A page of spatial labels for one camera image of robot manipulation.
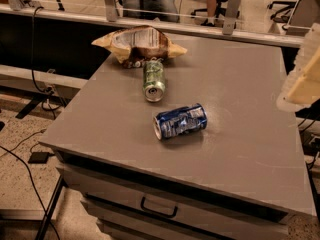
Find metal railing post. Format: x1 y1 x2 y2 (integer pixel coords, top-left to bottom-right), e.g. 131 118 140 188
222 0 241 35
104 0 119 22

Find black office chair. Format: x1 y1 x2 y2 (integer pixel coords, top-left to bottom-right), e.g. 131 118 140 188
267 1 296 23

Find grey drawer cabinet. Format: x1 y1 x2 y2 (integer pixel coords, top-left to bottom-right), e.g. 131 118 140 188
41 35 316 240

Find black floor cable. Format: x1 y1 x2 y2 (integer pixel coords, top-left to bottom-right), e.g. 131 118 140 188
0 145 62 240

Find crumpled chip bag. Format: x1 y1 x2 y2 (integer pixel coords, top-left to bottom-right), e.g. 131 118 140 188
92 25 187 68

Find metal railing post left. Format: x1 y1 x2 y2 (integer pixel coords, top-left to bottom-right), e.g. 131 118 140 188
104 0 119 22

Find blue pepsi can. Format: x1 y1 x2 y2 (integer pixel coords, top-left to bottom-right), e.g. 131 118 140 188
153 103 207 140

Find green soda can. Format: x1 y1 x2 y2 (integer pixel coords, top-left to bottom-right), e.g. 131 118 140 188
143 60 166 102

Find seated person in jeans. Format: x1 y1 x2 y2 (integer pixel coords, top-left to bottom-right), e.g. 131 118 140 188
122 0 179 23

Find black power adapter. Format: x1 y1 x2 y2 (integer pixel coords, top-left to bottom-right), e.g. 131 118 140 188
28 152 49 164

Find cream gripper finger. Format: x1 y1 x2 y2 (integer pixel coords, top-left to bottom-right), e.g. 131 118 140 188
295 23 320 79
276 47 320 112

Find person bare legs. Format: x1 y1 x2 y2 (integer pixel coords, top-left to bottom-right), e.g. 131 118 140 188
200 0 246 28

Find metal railing post right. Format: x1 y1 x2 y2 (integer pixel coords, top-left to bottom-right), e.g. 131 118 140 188
222 0 241 35

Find black drawer handle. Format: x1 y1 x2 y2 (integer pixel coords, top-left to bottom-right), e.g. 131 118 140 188
140 196 178 219

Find black hanging cable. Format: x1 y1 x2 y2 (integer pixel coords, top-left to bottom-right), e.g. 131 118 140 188
30 5 64 112

